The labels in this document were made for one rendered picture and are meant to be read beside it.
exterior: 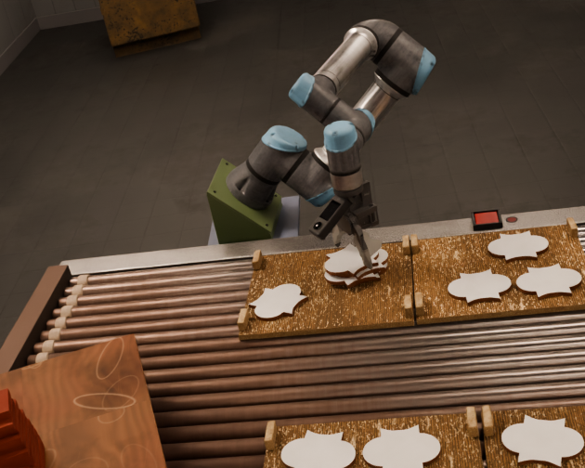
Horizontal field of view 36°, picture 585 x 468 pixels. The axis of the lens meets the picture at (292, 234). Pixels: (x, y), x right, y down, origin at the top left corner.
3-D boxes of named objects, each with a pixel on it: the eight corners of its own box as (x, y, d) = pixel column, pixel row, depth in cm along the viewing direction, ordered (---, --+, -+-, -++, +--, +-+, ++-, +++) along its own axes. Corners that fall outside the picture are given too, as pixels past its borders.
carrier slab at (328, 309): (257, 261, 241) (256, 255, 240) (410, 246, 234) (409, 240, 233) (239, 340, 211) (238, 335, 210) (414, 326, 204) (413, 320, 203)
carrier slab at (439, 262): (411, 245, 234) (410, 240, 234) (573, 228, 228) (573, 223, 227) (417, 325, 204) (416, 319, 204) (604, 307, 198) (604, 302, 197)
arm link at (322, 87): (372, -5, 244) (300, 74, 209) (404, 20, 245) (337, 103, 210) (351, 26, 252) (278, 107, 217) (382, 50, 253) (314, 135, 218)
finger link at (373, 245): (392, 259, 216) (375, 225, 216) (371, 268, 214) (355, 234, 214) (386, 262, 219) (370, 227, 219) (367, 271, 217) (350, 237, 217)
